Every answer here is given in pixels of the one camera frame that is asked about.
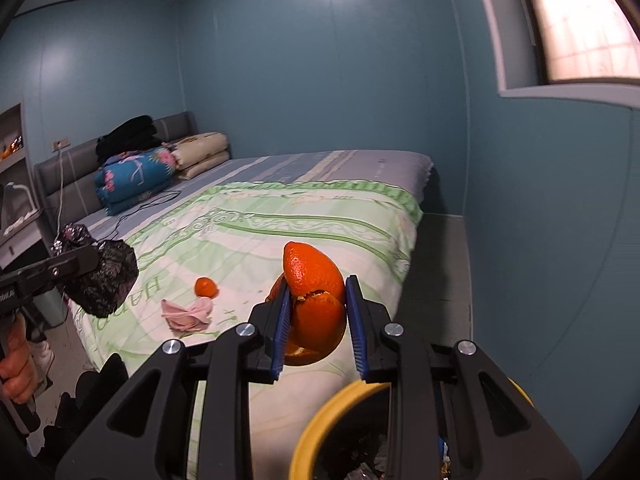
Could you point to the black clothing pile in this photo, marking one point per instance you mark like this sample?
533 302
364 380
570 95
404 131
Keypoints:
127 135

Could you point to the blue floral folded blanket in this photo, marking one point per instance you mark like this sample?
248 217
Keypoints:
130 177

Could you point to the orange peel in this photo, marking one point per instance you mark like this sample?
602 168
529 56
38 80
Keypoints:
312 310
205 287

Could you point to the yellow trash bin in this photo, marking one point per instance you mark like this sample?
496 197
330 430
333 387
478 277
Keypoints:
320 415

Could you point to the beige folded blanket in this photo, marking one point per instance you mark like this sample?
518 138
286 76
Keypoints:
202 152

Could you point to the pink cloth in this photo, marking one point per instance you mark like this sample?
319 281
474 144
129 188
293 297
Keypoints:
187 316

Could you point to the grey striped bed sheet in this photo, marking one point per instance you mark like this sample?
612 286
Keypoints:
325 165

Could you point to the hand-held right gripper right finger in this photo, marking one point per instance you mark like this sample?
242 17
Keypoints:
356 332

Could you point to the wall socket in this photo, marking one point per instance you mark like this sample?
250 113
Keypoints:
60 145

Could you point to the white shelf unit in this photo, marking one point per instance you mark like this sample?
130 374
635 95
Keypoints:
15 170

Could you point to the window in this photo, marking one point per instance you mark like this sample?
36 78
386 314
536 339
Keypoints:
580 25

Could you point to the green printed bed cover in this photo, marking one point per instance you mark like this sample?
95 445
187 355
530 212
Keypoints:
260 230

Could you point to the white shoe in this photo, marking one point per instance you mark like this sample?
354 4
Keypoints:
44 357

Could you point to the dark cloth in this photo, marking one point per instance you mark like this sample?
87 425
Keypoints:
85 400

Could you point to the grey bed headboard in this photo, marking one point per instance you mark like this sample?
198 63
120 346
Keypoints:
65 180

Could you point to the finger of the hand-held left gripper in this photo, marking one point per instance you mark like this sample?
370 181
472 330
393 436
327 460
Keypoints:
60 267

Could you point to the black plastic bag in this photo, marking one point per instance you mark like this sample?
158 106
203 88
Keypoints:
102 280

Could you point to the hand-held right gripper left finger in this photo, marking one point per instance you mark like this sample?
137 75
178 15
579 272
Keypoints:
281 332

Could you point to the person's left hand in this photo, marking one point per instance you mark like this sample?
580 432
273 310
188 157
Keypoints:
20 365

